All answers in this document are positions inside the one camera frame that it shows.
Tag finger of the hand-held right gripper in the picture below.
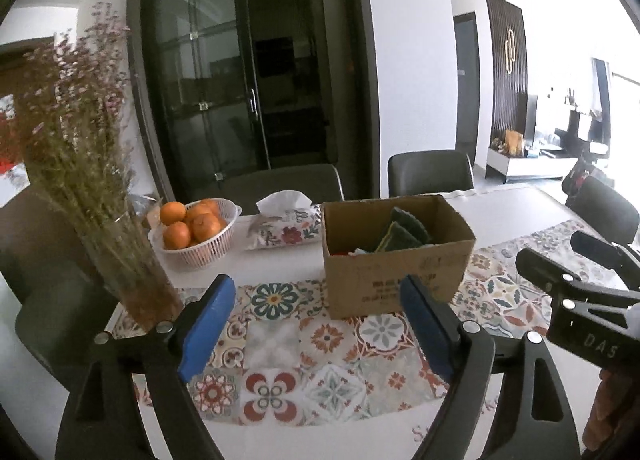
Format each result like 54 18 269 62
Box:
570 231 640 291
516 248 583 294

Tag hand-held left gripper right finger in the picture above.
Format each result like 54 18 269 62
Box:
400 274 583 460

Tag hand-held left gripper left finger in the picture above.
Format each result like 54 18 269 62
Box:
55 274 237 460

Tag cardboard box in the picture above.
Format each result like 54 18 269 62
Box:
320 194 477 321

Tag green yellow-edged cloth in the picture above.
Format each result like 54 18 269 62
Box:
375 222 426 252

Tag green sponges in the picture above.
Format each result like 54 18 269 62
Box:
390 207 433 243

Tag person's right forearm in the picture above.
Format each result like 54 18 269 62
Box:
582 365 631 453

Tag dark dining chair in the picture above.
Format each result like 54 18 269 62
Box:
215 163 346 203
15 285 123 383
565 175 640 246
387 150 475 198
0 185 101 311

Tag patterned table runner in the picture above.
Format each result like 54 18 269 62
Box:
107 217 640 428

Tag white plastic basket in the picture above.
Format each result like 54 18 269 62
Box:
148 197 242 269

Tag black red bag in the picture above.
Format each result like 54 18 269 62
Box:
561 157 601 196

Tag glass vase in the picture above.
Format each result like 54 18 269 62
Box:
77 220 186 333

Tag white low cabinet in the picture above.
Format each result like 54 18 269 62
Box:
487 147 581 186

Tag floral tissue box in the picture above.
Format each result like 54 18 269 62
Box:
245 190 323 251

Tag orange box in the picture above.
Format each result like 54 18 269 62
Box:
502 129 526 157

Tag dark door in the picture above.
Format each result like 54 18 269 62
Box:
452 12 481 161

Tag dried flowers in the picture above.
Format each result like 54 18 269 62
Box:
10 2 151 266

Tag black glass door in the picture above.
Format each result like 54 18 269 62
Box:
127 0 381 201

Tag dark slatted wall panel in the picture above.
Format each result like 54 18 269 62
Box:
485 0 528 151

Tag red wall decoration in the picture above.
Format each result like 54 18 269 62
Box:
0 95 21 176

